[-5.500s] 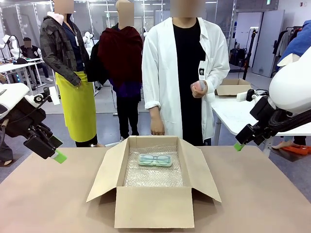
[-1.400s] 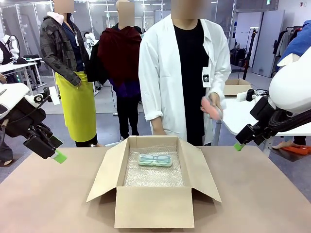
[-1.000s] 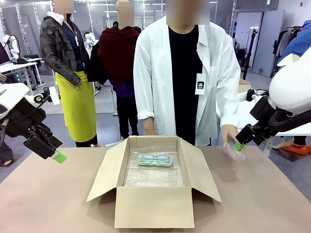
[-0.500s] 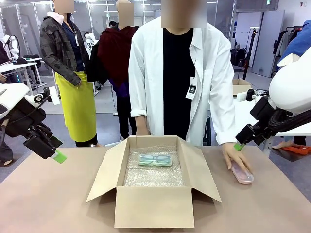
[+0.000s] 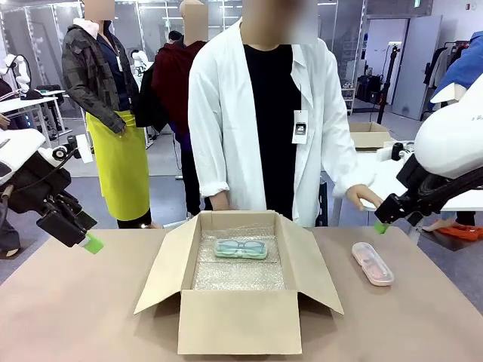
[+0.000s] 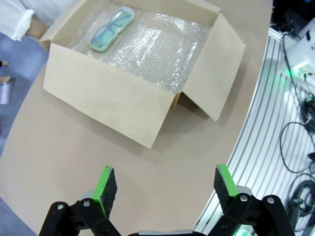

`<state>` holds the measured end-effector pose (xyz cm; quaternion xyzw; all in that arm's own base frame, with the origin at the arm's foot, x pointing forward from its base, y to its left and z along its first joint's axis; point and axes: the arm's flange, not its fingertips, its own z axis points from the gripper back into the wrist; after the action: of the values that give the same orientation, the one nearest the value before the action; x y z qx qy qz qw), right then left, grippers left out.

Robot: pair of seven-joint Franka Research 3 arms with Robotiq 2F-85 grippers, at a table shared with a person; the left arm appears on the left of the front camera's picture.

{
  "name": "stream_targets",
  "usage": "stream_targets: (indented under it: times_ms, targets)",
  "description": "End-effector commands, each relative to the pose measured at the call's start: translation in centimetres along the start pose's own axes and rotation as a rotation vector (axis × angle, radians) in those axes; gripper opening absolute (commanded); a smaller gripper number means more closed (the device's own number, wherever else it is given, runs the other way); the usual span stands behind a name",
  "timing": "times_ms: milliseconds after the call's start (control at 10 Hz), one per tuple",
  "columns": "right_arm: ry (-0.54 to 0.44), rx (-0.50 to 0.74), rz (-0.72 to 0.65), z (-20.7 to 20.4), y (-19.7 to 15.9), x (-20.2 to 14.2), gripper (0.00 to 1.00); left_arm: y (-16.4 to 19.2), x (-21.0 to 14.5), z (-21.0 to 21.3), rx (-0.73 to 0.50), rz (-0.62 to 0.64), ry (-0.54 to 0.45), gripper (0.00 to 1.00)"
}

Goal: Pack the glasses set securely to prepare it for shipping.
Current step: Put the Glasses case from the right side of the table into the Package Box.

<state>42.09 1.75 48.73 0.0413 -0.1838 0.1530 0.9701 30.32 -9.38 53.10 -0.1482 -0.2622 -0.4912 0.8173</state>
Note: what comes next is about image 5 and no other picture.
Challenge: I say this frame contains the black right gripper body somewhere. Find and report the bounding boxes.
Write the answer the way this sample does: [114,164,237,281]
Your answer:
[374,193,411,225]

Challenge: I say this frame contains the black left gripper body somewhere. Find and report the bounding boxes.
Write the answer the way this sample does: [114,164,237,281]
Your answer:
[36,191,88,248]

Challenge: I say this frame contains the clear pink glasses case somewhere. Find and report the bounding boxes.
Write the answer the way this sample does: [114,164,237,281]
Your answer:
[351,241,395,287]

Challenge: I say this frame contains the clear teal glasses case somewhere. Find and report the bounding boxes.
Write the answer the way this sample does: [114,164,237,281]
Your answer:
[214,239,268,260]

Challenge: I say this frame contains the person's left forearm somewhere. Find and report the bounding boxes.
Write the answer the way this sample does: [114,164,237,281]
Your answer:
[327,146,378,198]

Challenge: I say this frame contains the pink framed glasses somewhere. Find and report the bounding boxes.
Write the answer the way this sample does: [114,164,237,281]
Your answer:
[358,250,388,280]

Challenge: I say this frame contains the teal framed glasses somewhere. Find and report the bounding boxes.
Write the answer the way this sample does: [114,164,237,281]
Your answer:
[217,241,265,256]

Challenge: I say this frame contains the person's left hand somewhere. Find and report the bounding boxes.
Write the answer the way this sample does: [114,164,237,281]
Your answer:
[346,183,383,212]

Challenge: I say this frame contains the person's right hand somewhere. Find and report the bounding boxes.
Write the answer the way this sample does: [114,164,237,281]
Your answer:
[209,188,232,212]

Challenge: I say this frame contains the orange cloth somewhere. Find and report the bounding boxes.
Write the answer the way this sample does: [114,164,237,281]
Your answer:
[422,220,483,242]

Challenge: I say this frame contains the mannequin with yellow skirt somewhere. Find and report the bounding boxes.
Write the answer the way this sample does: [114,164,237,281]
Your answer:
[61,0,151,229]

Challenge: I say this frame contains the small open cardboard box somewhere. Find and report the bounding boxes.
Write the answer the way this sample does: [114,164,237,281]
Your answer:
[349,121,395,152]

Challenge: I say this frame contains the white shoe rack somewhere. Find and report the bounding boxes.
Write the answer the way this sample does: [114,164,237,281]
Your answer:
[341,87,355,116]

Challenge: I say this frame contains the white hanging name badge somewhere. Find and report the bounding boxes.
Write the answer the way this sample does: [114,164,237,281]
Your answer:
[291,109,309,145]

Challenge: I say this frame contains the black equipment case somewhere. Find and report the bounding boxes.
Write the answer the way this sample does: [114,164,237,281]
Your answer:
[356,74,384,103]

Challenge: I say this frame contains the black tripod stand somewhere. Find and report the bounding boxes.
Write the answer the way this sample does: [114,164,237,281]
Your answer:
[376,44,401,125]

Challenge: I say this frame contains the white office desk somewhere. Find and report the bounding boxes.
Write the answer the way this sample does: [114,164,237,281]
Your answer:
[0,89,67,144]

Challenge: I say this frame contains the clear bubble wrap sheet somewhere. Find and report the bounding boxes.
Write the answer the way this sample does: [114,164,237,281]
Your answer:
[191,225,288,291]

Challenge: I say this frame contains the clothes rack with garments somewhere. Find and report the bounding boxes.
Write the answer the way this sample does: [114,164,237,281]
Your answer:
[422,40,472,91]

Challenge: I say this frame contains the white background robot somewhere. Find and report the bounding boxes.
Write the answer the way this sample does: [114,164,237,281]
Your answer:
[0,54,33,94]
[130,48,148,76]

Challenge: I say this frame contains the mannequin with maroon shawl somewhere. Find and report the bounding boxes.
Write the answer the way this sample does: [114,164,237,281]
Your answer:
[134,0,208,218]

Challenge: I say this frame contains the open brown cardboard box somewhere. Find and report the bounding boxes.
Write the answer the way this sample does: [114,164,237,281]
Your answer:
[132,210,345,356]

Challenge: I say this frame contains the person in white coat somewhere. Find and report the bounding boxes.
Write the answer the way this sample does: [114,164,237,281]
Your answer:
[187,0,378,227]

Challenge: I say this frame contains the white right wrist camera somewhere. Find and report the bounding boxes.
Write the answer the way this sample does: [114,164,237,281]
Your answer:
[377,140,416,162]

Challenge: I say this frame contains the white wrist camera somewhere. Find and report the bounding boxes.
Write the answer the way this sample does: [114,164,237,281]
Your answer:
[377,140,416,162]
[51,134,94,164]

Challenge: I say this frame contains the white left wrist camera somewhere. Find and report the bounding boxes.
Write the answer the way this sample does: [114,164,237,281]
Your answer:
[51,134,94,164]

